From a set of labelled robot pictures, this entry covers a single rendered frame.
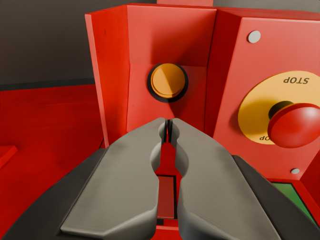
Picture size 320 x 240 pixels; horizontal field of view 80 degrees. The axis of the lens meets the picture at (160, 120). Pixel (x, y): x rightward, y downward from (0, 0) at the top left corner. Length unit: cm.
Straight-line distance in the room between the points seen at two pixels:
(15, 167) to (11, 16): 75
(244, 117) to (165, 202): 11
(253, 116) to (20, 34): 109
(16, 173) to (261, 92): 53
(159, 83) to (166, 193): 11
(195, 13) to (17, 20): 100
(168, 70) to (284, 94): 11
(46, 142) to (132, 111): 44
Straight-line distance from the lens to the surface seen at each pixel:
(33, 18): 111
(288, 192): 24
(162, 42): 23
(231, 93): 17
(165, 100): 22
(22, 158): 62
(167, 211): 19
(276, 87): 18
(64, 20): 104
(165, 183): 21
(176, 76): 22
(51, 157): 57
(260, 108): 18
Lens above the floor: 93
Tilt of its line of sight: 57 degrees down
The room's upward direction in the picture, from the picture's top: 175 degrees counter-clockwise
